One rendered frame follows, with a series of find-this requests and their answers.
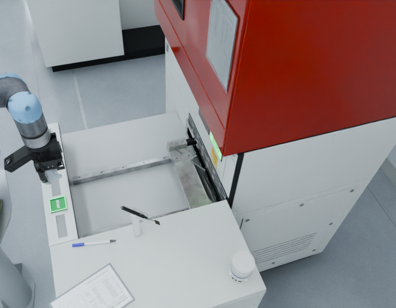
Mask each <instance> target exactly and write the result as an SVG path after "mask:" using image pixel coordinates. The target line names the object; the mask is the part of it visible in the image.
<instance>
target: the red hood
mask: <svg viewBox="0 0 396 308"><path fill-rule="evenodd" d="M154 6H155V16H156V18H157V20H158V22H159V25H160V26H161V28H162V30H163V32H164V35H165V37H166V39H167V41H168V43H169V45H170V48H171V50H172V52H173V54H174V56H175V58H176V60H177V62H178V64H179V66H180V68H181V70H182V72H183V75H184V77H185V79H186V81H187V83H188V85H189V88H190V89H191V92H192V94H193V95H194V98H195V99H196V102H197V104H198V106H199V108H200V110H201V112H202V115H203V117H204V119H205V121H206V123H207V125H208V127H209V129H210V131H211V133H212V135H213V137H214V139H215V142H216V144H217V146H218V148H219V150H220V152H221V154H222V155H223V157H225V156H229V155H234V154H237V153H242V152H247V151H250V150H255V149H260V148H263V147H267V146H271V145H276V144H281V143H284V142H288V141H294V140H297V139H301V138H306V137H309V136H314V135H318V134H322V133H327V132H330V131H335V130H340V129H343V128H348V127H353V126H356V125H361V124H364V123H369V122H374V121H377V120H381V119H386V118H390V117H395V116H396V0H154Z"/></svg>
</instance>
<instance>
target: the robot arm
mask: <svg viewBox="0 0 396 308"><path fill-rule="evenodd" d="M0 108H7V110H8V111H9V113H10V115H11V116H12V118H13V120H14V122H15V125H16V127H17V129H18V131H19V133H20V136H21V138H22V140H23V143H24V146H22V147H21V148H19V149H18V150H17V151H15V152H13V153H12V154H11V155H9V156H8V157H6V158H4V170H6V171H8V172H11V173H12V172H14V171H15V170H17V169H18V168H20V167H21V166H23V165H25V164H26V163H28V162H29V161H30V160H33V162H34V167H35V170H36V172H38V175H39V177H40V180H41V181H42V183H44V184H46V185H50V184H51V182H53V181H55V180H58V179H60V178H62V174H54V173H53V172H55V171H59V170H62V169H65V166H64V163H63V160H62V159H63V157H62V149H61V145H60V143H59V141H57V136H56V132H54V133H50V131H49V129H48V126H47V123H46V120H45V116H44V114H43V111H42V106H41V104H40V102H39V100H38V98H37V97H36V95H34V94H33V93H31V92H30V91H29V89H28V87H27V85H26V83H25V82H24V81H23V80H22V79H21V78H20V77H19V76H18V75H17V74H14V73H5V74H3V75H0ZM0 154H1V151H0ZM61 165H63V166H62V167H61Z"/></svg>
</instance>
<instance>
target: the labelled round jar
mask: <svg viewBox="0 0 396 308"><path fill-rule="evenodd" d="M254 266H255V260H254V257H253V256H252V255H251V254H250V253H248V252H246V251H239V252H237V253H235V254H234V256H233V258H232V261H231V264H230V268H229V277H230V279H231V280H232V281H233V282H234V283H236V284H245V283H246V282H247V281H248V280H249V279H250V276H251V274H252V272H253V269H254Z"/></svg>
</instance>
